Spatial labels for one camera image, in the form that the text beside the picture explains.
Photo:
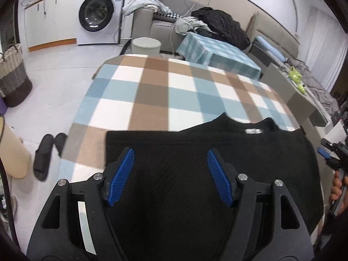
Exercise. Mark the white washing machine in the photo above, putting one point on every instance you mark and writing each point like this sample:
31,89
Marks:
100,13

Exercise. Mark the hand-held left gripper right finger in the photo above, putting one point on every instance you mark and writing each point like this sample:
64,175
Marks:
220,179

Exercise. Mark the round grey stool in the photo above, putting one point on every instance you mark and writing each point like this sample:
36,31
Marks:
145,46

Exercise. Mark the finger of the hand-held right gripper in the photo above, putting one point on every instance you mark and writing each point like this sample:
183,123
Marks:
323,152

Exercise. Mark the grey throw blanket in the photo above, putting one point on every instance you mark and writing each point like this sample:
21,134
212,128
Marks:
141,4

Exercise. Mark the black slipper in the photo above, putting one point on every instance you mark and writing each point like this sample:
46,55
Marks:
43,157
61,144

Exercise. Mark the plaid blanket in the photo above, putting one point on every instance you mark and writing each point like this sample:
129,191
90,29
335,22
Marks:
152,92

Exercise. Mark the white base cabinet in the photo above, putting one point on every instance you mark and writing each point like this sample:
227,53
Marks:
49,19

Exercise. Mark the grey sofa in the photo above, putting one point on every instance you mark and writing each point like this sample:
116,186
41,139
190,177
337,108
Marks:
160,27

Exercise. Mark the teal checked cloth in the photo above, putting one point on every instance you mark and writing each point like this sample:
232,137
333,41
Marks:
217,51

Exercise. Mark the green toy figure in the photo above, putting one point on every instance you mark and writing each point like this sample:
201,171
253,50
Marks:
296,77

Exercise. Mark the person's right hand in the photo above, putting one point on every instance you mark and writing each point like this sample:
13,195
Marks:
335,190

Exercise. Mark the white crumpled garment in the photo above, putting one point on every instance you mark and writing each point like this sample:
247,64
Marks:
187,24

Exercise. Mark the person's right forearm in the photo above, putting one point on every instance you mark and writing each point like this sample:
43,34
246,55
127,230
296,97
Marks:
333,231

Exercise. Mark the purple bag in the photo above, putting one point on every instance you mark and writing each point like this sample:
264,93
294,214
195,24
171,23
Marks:
2,106

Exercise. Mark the black puffy jacket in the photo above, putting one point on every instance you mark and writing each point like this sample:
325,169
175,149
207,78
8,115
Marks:
223,24

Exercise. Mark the grey quilt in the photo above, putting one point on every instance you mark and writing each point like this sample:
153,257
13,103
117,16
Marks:
318,84

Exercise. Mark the woven laundry basket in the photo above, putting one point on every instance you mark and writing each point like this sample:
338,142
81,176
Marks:
13,76

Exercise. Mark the black knit sweater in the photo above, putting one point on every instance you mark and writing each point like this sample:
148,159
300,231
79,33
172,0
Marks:
176,155

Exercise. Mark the light blue pillow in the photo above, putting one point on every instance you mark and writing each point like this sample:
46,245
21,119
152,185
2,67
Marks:
269,46

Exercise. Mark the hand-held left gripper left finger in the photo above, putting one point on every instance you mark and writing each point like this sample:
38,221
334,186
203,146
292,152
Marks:
119,179

